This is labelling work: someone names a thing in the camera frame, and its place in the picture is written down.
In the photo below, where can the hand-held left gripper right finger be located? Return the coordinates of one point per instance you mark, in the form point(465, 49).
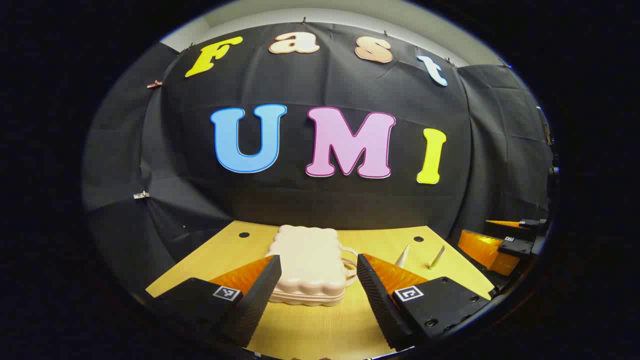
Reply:
point(377, 295)

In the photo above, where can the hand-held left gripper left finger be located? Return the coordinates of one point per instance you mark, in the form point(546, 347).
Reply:
point(260, 295)

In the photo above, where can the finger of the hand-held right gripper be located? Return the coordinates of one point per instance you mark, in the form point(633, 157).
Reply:
point(515, 230)
point(487, 250)

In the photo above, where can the slim pale green tube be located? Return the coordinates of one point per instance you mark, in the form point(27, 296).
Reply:
point(435, 261)

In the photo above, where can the pale pink scalloped suitcase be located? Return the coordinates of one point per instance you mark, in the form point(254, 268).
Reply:
point(305, 260)

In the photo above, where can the silver cloth clip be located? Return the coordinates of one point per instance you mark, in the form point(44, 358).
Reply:
point(141, 195)

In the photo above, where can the black backdrop cloth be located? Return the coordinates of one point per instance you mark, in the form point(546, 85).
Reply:
point(325, 80)

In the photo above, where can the copper cloth clip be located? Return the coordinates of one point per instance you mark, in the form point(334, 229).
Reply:
point(155, 84)

